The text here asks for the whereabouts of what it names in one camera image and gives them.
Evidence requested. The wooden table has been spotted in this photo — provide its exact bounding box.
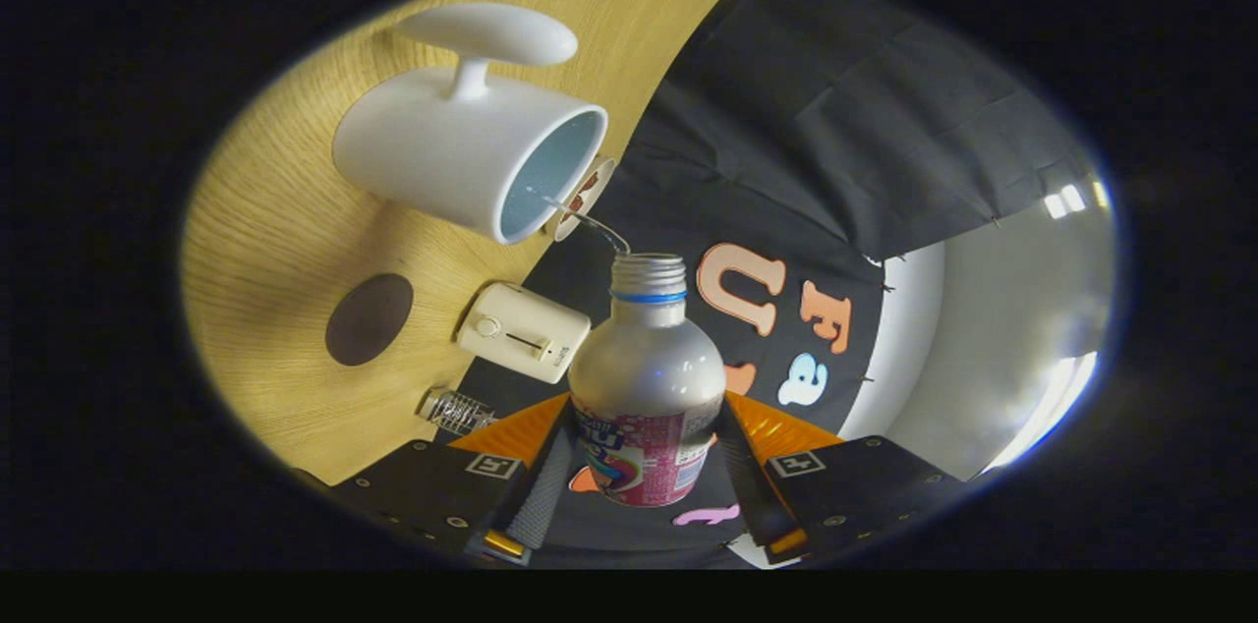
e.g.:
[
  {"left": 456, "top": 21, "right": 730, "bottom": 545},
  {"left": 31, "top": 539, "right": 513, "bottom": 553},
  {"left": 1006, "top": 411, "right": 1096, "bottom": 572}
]
[{"left": 182, "top": 0, "right": 753, "bottom": 486}]

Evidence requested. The clear juice stream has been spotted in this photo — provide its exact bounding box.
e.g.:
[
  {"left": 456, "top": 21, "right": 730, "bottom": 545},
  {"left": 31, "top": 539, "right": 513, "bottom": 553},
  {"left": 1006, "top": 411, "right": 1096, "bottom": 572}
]
[{"left": 526, "top": 186, "right": 631, "bottom": 256}]

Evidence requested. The white toaster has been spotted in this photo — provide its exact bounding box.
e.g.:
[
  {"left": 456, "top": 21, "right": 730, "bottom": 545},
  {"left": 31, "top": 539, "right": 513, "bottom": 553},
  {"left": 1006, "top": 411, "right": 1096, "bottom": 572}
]
[{"left": 456, "top": 282, "right": 593, "bottom": 385}]

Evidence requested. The black backdrop cloth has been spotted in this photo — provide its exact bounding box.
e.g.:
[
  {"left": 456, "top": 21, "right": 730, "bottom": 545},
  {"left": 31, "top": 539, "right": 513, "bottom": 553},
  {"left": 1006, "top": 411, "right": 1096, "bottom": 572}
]
[{"left": 432, "top": 0, "right": 1092, "bottom": 570}]

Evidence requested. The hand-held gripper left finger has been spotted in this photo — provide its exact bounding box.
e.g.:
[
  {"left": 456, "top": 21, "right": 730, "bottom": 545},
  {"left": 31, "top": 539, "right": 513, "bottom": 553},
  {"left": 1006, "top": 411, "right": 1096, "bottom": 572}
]
[{"left": 329, "top": 392, "right": 576, "bottom": 565}]

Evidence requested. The white cup with knob handle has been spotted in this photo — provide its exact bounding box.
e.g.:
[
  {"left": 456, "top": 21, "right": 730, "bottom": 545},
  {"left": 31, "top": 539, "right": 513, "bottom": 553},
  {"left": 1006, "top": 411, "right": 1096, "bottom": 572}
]
[{"left": 331, "top": 2, "right": 609, "bottom": 245}]

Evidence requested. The silver bottle with red label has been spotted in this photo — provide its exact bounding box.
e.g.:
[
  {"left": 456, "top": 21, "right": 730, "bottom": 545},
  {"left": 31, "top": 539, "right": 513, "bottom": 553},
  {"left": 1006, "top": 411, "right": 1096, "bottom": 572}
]
[{"left": 568, "top": 253, "right": 728, "bottom": 508}]

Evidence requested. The white oval plate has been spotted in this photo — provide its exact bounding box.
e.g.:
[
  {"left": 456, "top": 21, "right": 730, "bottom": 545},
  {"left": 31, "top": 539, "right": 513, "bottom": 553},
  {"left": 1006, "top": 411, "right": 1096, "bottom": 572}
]
[{"left": 543, "top": 156, "right": 617, "bottom": 243}]

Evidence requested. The double strip ceiling light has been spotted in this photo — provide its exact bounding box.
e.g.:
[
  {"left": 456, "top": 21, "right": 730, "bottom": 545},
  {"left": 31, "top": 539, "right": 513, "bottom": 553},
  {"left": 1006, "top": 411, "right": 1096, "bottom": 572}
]
[{"left": 1042, "top": 181, "right": 1088, "bottom": 219}]

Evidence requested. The metal wire cutlery holder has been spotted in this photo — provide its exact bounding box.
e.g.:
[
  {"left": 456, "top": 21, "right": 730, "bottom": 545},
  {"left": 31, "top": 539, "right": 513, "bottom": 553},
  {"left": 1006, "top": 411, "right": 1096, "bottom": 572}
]
[{"left": 418, "top": 387, "right": 500, "bottom": 435}]

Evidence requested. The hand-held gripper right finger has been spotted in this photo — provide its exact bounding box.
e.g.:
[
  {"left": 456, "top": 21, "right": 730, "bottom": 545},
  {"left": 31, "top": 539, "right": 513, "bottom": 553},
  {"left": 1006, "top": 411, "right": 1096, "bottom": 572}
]
[{"left": 722, "top": 392, "right": 969, "bottom": 565}]

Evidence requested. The dark brown round coaster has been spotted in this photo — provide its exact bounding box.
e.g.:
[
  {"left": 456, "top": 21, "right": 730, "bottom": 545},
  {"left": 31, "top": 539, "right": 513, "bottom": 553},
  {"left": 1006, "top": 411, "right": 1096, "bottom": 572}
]
[{"left": 325, "top": 273, "right": 415, "bottom": 368}]

